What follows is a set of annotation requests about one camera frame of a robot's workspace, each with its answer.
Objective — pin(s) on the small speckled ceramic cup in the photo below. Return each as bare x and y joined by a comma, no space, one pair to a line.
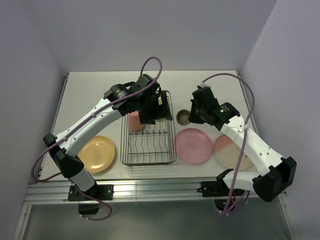
182,117

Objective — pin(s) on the wire dish rack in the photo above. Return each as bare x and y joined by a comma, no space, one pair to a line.
154,145

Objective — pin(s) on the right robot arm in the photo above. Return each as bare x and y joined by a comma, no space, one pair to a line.
274,172

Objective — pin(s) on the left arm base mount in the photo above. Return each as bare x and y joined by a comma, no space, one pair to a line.
93,200

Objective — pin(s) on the pink plastic plate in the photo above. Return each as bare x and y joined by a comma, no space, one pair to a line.
193,146

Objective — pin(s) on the pink plastic cup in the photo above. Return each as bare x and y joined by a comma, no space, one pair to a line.
134,122

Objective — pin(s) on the aluminium frame rail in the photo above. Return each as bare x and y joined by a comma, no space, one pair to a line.
147,190

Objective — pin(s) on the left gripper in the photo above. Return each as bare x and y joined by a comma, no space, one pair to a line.
160,111

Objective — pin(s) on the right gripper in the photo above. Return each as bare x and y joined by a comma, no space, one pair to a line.
193,118

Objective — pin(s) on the pink cream floral plate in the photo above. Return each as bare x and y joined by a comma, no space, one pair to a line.
226,152

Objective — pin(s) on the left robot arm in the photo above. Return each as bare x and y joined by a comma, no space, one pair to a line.
64,147

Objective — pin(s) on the orange plastic plate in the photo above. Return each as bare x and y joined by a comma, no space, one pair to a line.
98,154

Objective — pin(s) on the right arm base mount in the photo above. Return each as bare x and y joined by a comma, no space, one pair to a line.
212,187

